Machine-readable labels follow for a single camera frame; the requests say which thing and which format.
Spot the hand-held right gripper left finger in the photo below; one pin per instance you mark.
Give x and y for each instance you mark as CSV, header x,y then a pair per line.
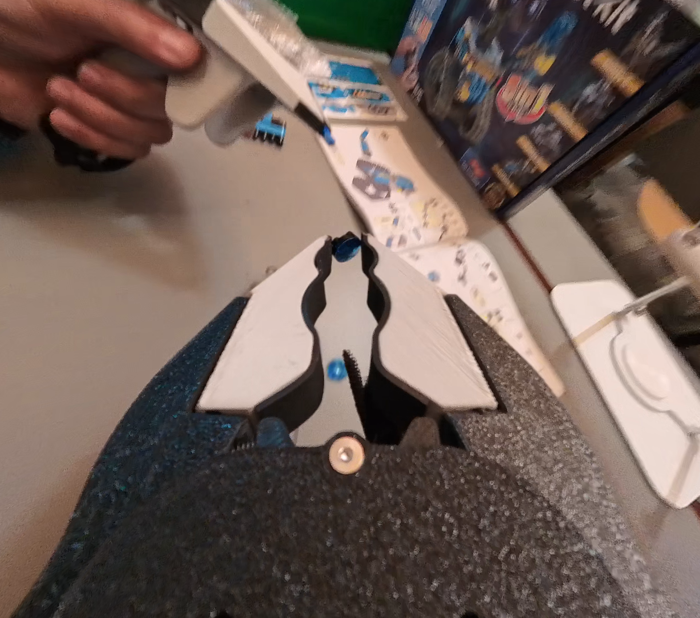
x,y
262,350

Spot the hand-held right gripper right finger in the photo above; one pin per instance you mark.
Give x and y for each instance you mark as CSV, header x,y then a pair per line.
x,y
432,350

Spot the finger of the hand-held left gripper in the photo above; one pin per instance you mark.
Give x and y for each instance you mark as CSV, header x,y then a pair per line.
x,y
246,46

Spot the blue round brick piece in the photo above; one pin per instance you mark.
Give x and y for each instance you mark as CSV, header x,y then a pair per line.
x,y
345,248

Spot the white desk lamp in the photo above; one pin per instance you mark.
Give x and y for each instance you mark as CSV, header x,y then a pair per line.
x,y
629,382

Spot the person's left hand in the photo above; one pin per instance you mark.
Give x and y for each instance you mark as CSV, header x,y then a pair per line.
x,y
65,27

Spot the clear plastic parts bag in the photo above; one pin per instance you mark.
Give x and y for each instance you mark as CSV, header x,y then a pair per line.
x,y
306,54

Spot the black blue brick assembly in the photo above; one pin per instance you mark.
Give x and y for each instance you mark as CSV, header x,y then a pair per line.
x,y
270,128

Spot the blue translucent round plate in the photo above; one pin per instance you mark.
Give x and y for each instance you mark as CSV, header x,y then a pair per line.
x,y
336,370

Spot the blue sticker sheet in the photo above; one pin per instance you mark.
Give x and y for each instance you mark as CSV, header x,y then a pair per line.
x,y
355,92

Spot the instruction booklet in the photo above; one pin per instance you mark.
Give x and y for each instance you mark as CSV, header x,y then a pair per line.
x,y
415,191

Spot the robot kit box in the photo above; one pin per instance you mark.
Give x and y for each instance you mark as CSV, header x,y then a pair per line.
x,y
519,81

